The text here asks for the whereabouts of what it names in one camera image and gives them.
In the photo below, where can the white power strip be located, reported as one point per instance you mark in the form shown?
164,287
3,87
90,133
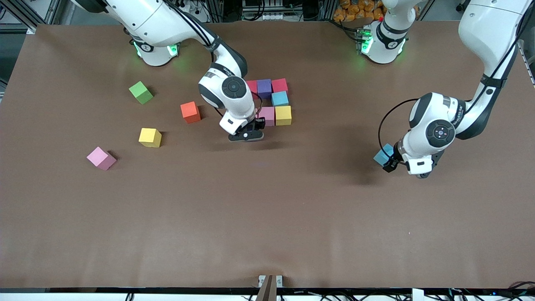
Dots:
190,6

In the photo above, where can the cyan foam cube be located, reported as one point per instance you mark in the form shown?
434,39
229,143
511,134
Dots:
382,154
280,99

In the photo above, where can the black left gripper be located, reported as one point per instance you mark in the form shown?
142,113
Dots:
392,164

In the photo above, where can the orange packaged goods pile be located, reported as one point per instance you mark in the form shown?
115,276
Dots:
355,10

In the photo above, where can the green foam cube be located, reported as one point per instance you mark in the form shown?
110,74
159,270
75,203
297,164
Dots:
141,93

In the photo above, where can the pink foam cube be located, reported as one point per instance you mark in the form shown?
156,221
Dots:
268,115
100,157

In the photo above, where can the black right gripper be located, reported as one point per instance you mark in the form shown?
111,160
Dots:
259,123

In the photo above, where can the aluminium frame post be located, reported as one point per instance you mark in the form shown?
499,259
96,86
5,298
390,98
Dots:
29,23

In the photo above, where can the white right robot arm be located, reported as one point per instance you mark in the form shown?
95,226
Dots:
230,92

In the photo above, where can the yellow foam cube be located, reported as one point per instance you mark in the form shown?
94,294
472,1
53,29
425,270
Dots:
283,116
149,137

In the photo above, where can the dented purple foam cube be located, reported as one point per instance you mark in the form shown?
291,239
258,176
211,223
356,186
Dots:
264,88

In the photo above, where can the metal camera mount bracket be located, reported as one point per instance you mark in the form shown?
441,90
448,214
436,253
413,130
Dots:
270,282

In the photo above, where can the orange foam cube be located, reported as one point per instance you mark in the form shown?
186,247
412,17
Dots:
190,112

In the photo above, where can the red foam cube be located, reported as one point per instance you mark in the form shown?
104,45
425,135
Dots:
253,85
279,85

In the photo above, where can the white rack equipment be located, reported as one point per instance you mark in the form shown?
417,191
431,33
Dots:
263,10

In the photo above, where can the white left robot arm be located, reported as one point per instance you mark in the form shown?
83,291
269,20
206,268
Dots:
439,129

